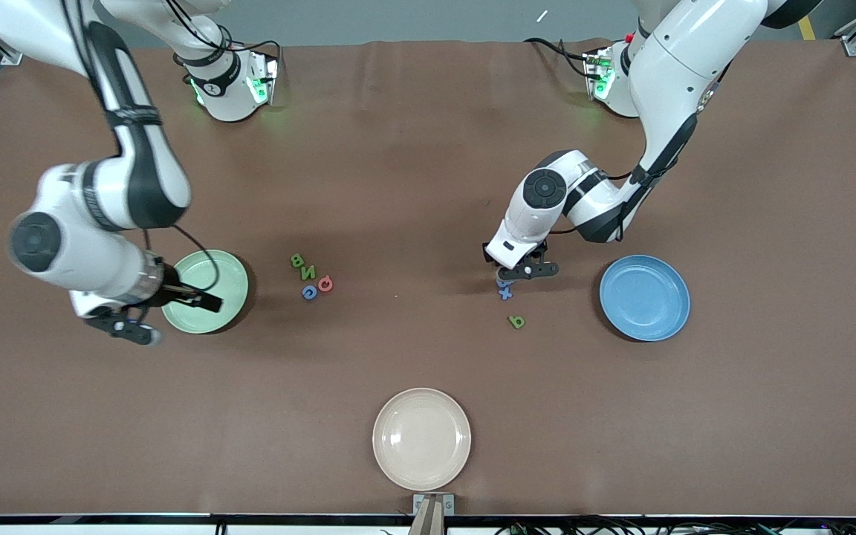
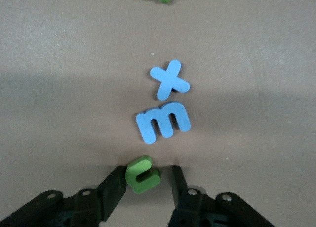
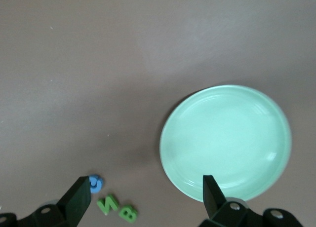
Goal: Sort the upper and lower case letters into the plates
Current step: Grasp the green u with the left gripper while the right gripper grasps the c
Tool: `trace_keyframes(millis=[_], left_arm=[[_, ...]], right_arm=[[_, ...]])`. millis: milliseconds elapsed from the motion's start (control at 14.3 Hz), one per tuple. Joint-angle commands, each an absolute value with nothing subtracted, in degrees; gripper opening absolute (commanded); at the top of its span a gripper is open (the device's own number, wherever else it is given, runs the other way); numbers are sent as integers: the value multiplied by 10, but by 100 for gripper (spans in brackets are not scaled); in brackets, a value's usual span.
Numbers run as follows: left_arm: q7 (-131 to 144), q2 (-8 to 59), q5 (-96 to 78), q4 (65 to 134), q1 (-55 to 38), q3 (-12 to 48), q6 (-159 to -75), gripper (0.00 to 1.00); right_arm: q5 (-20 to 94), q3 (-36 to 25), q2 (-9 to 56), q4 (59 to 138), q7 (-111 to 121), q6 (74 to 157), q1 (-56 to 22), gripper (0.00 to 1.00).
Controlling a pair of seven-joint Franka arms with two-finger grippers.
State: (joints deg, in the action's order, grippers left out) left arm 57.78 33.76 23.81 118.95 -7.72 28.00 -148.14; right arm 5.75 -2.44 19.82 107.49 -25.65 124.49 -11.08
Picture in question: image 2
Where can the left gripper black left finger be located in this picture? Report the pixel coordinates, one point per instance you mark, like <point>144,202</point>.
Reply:
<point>108,195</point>

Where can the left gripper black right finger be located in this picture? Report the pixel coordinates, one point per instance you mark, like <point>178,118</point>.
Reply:
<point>187,207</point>

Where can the green foam letter n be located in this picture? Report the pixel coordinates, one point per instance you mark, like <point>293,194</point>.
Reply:
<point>130,176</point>

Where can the blue foam letter m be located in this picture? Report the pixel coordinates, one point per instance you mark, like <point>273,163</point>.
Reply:
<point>145,128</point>

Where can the blue foam letter x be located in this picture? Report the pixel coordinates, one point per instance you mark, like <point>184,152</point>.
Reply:
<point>169,80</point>

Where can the brown table mat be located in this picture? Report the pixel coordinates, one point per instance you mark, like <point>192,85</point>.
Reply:
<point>74,88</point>

